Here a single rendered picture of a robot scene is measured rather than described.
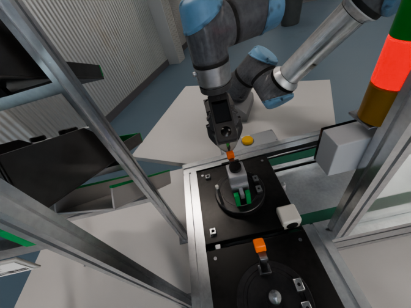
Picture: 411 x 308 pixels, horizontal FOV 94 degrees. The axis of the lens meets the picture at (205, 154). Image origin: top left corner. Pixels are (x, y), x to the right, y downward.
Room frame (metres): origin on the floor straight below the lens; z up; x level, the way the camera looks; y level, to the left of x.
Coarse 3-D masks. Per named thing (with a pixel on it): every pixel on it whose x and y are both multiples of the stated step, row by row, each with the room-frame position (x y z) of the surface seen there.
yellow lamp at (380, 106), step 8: (368, 88) 0.18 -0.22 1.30; (376, 88) 0.17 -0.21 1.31; (368, 96) 0.18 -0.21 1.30; (376, 96) 0.17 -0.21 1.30; (384, 96) 0.16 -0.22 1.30; (392, 96) 0.15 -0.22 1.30; (360, 104) 0.19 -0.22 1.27; (368, 104) 0.17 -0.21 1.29; (376, 104) 0.16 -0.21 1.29; (384, 104) 0.16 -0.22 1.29; (360, 112) 0.18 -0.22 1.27; (368, 112) 0.17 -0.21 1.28; (376, 112) 0.16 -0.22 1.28; (384, 112) 0.15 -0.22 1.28; (368, 120) 0.16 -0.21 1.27; (376, 120) 0.16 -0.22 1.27
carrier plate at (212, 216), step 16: (256, 160) 0.40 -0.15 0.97; (272, 176) 0.33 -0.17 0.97; (208, 192) 0.34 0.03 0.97; (272, 192) 0.27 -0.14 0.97; (208, 208) 0.29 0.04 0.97; (272, 208) 0.23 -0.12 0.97; (208, 224) 0.24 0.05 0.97; (224, 224) 0.23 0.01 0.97; (240, 224) 0.22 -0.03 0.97; (256, 224) 0.20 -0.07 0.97; (272, 224) 0.19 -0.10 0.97; (208, 240) 0.20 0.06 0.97; (224, 240) 0.19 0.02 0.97
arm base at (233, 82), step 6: (234, 72) 0.84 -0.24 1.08; (234, 78) 0.82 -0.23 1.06; (240, 78) 0.79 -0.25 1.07; (234, 84) 0.80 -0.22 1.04; (240, 84) 0.79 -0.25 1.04; (246, 84) 0.78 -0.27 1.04; (228, 90) 0.81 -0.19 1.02; (234, 90) 0.80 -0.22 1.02; (240, 90) 0.79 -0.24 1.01; (246, 90) 0.79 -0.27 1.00; (234, 96) 0.79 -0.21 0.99; (240, 96) 0.80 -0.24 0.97; (246, 96) 0.80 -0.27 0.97; (240, 102) 0.80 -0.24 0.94
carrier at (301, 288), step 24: (264, 240) 0.16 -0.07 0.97; (288, 240) 0.15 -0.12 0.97; (216, 264) 0.15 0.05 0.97; (240, 264) 0.13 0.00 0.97; (288, 264) 0.10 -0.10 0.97; (312, 264) 0.09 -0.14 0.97; (216, 288) 0.10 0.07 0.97; (240, 288) 0.08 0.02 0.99; (264, 288) 0.07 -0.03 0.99; (288, 288) 0.06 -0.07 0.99; (312, 288) 0.05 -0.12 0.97
